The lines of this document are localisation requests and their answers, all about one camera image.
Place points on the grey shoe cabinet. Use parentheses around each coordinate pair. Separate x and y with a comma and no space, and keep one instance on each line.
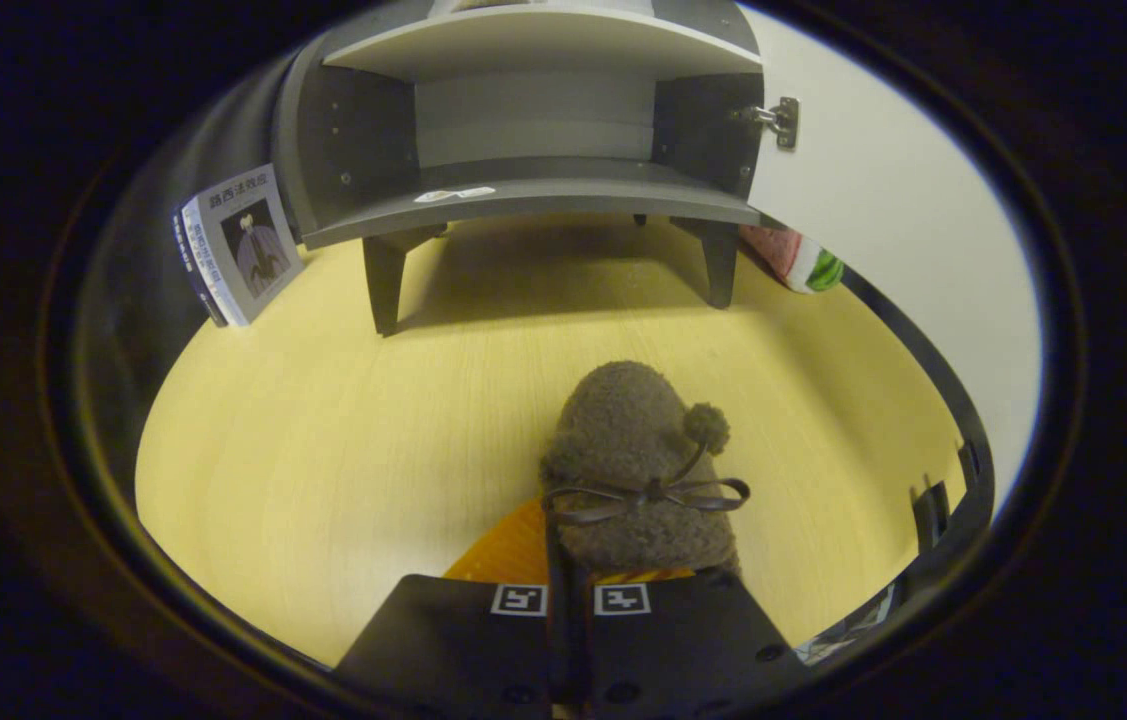
(523,190)

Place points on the watermelon slice toy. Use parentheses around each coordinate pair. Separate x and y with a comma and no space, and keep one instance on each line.
(803,262)

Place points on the glossy printed booklet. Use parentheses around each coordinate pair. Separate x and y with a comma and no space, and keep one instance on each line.
(848,625)

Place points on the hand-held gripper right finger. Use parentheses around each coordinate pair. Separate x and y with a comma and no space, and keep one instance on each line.
(683,635)

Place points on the blue spine book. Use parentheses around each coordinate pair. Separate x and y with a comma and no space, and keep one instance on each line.
(191,265)

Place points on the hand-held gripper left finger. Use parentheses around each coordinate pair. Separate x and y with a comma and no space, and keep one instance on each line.
(443,640)

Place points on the brown fuzzy shoe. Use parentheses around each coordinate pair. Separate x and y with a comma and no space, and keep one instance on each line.
(628,440)

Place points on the metal door hinge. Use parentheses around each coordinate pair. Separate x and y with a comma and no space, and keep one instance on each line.
(781,120)

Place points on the grey cover book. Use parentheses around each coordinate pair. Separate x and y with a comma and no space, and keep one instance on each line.
(253,245)

